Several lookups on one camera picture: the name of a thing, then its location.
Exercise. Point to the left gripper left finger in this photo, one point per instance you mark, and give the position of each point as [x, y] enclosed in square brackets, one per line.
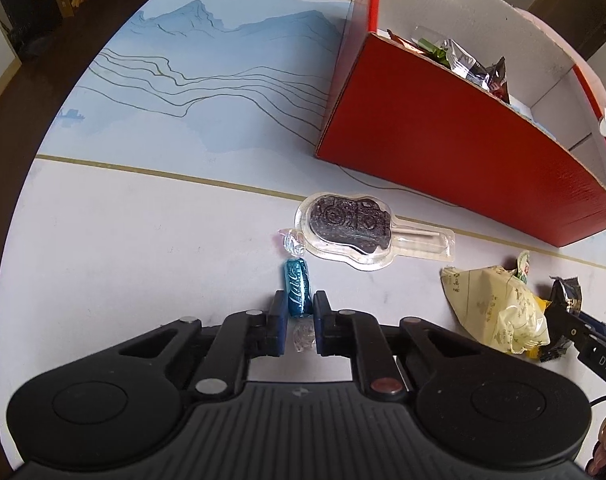
[277, 325]

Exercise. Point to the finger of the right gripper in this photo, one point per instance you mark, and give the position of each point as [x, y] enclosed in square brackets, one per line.
[565, 328]
[596, 325]

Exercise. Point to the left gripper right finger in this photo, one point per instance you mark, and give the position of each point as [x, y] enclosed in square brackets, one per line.
[324, 323]

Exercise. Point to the blue candy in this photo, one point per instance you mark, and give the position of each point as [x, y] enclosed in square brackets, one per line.
[298, 291]

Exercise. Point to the cream yellow snack bag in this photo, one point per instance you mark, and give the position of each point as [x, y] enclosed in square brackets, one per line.
[490, 303]

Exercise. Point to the dark triangular chocolate packet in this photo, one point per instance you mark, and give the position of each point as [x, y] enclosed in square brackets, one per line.
[497, 82]

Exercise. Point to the silver foil snack pack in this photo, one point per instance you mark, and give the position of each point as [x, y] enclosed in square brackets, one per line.
[463, 64]

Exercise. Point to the yellow snack packet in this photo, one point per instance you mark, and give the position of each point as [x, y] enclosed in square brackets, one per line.
[536, 332]

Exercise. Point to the green white small candy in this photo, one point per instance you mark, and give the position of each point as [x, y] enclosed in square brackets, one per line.
[523, 263]

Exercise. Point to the light blue snack packet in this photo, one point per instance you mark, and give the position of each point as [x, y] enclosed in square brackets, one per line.
[526, 112]

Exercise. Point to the copper brown snack bag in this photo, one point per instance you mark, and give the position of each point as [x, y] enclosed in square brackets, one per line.
[406, 44]

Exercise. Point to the chocolate lollipop in blister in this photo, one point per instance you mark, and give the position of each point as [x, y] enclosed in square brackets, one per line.
[363, 232]

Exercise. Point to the red cardboard box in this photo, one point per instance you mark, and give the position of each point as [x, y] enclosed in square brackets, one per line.
[407, 118]

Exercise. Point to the blue mountain table mat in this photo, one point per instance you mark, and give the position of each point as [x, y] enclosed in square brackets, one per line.
[232, 91]

